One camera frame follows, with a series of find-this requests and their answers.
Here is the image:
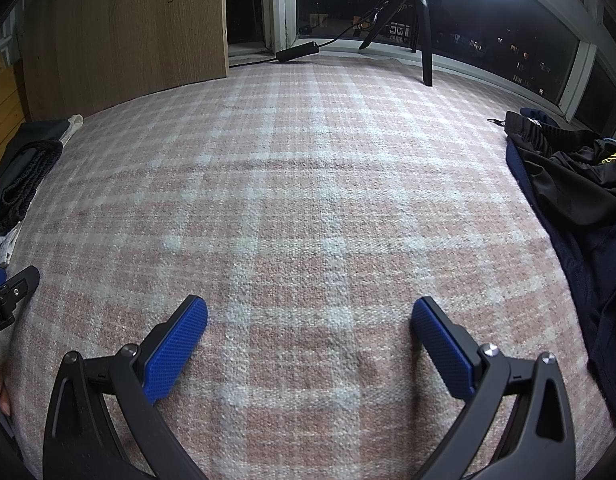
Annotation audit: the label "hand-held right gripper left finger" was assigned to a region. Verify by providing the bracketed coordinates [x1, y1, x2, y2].
[42, 295, 209, 480]

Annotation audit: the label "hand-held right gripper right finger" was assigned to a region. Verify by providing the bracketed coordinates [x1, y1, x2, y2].
[410, 296, 578, 480]

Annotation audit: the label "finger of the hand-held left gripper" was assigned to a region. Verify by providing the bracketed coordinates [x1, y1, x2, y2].
[0, 266, 40, 308]

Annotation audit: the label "black shorts with yellow stripes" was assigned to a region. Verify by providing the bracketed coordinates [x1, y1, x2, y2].
[503, 110, 616, 241]

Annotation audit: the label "dark grey clothes pile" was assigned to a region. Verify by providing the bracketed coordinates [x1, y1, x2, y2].
[0, 120, 65, 242]

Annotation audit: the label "navy blue garment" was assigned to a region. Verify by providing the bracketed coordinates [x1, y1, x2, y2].
[505, 137, 616, 426]

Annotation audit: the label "white cloth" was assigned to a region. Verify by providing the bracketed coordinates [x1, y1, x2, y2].
[58, 115, 84, 147]

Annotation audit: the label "pine wood panel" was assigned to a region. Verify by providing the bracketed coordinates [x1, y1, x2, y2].
[0, 62, 28, 181]

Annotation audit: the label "pink plaid blanket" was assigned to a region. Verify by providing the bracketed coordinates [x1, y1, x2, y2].
[0, 55, 616, 480]

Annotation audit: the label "light wooden board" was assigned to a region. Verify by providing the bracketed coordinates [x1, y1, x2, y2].
[15, 0, 230, 122]

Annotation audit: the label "black power adapter with cable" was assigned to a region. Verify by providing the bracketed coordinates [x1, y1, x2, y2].
[315, 0, 404, 48]

